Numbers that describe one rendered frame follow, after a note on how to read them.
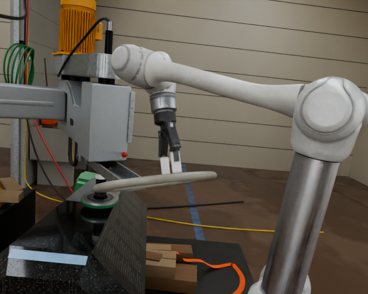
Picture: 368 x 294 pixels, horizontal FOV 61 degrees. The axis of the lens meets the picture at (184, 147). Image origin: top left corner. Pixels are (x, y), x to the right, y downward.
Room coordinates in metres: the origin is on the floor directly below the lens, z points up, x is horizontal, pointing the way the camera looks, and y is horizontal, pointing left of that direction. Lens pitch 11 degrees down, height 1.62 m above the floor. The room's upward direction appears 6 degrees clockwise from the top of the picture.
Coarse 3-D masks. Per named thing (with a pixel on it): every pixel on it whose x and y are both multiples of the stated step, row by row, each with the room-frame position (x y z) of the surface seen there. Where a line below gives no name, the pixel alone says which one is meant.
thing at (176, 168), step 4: (172, 152) 0.96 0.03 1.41; (172, 156) 0.96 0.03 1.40; (172, 160) 0.96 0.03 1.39; (172, 164) 0.95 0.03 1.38; (176, 164) 0.95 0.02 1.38; (180, 164) 0.96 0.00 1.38; (172, 168) 0.95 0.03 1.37; (176, 168) 0.95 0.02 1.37; (180, 168) 0.95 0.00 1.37; (172, 172) 0.94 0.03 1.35; (176, 172) 0.95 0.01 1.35; (180, 172) 0.95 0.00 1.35
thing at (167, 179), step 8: (144, 176) 0.99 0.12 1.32; (152, 176) 0.99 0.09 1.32; (160, 176) 0.99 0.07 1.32; (168, 176) 0.99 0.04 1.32; (176, 176) 1.00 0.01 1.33; (184, 176) 1.01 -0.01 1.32; (192, 176) 1.03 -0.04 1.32; (200, 176) 1.05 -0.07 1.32; (208, 176) 1.09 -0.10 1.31; (216, 176) 1.17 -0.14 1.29; (96, 184) 1.09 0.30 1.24; (104, 184) 1.03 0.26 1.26; (112, 184) 1.01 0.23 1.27; (120, 184) 0.99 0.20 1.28; (128, 184) 0.99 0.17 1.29; (136, 184) 0.98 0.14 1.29; (144, 184) 0.98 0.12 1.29; (152, 184) 1.41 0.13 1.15; (160, 184) 1.41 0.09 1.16; (168, 184) 1.41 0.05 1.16; (176, 184) 1.41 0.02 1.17
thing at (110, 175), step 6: (78, 156) 1.87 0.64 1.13; (90, 162) 1.75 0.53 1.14; (96, 162) 1.66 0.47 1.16; (114, 162) 1.73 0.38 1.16; (96, 168) 1.65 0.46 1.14; (102, 168) 1.57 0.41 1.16; (114, 168) 1.72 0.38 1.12; (120, 168) 1.65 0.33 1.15; (126, 168) 1.59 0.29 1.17; (102, 174) 1.56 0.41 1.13; (108, 174) 1.49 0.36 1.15; (114, 174) 1.45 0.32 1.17; (120, 174) 1.61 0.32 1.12; (126, 174) 1.58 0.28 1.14; (132, 174) 1.52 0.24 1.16; (108, 180) 1.49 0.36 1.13
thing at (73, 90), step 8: (64, 80) 2.22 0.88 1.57; (72, 80) 2.16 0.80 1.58; (64, 88) 2.16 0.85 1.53; (72, 88) 2.05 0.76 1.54; (80, 88) 2.08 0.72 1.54; (72, 96) 2.01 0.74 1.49; (80, 96) 2.02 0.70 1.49; (72, 104) 1.96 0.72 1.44; (80, 104) 1.95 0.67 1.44; (72, 112) 1.96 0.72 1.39; (80, 112) 1.81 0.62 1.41; (72, 120) 1.95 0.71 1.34; (80, 120) 1.81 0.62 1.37; (64, 128) 2.13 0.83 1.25; (72, 128) 1.95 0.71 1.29; (72, 136) 1.94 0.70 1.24; (80, 160) 1.86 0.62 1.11
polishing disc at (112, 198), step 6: (90, 192) 1.81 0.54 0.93; (108, 192) 1.84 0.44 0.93; (84, 198) 1.71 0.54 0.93; (90, 198) 1.72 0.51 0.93; (108, 198) 1.75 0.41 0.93; (114, 198) 1.76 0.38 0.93; (90, 204) 1.65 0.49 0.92; (96, 204) 1.65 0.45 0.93; (102, 204) 1.66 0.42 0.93; (108, 204) 1.68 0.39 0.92
